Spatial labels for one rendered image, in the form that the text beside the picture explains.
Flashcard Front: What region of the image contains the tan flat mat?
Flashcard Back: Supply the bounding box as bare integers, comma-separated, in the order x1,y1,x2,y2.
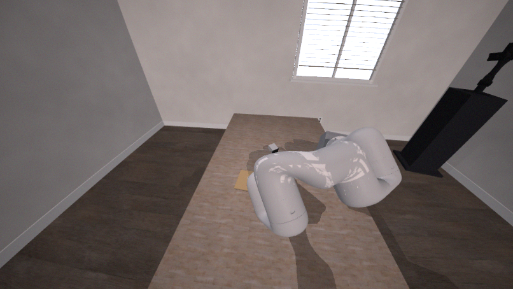
234,170,253,191

